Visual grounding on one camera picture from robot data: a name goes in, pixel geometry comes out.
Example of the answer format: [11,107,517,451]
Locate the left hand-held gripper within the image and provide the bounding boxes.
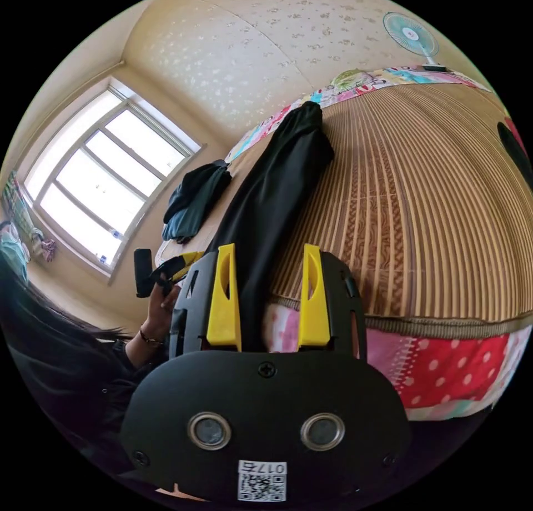
[150,251,205,296]

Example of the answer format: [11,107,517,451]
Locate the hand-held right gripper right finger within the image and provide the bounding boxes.
[298,243,332,350]

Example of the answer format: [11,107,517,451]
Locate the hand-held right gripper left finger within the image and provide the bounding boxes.
[207,243,242,350]

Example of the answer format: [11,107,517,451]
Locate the black long pants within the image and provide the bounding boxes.
[208,101,336,353]

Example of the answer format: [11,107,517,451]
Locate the person's left forearm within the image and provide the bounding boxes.
[124,329,168,369]

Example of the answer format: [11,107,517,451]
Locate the person's left hand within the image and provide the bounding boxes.
[140,282,182,342]

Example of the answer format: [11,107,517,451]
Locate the person's right hand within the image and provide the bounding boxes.
[154,483,209,502]

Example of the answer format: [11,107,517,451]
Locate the pile of clothes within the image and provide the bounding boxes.
[162,159,233,245]

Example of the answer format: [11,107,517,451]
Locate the bed with woven mat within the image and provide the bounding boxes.
[154,63,533,422]

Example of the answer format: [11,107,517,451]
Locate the person's body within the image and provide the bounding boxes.
[0,219,169,478]

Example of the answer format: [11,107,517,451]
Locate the black and red garment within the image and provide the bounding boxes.
[497,116,533,175]

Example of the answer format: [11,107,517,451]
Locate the light blue standing fan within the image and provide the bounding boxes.
[383,12,449,73]

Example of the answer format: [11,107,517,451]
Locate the window with white frame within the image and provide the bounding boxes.
[23,76,208,277]

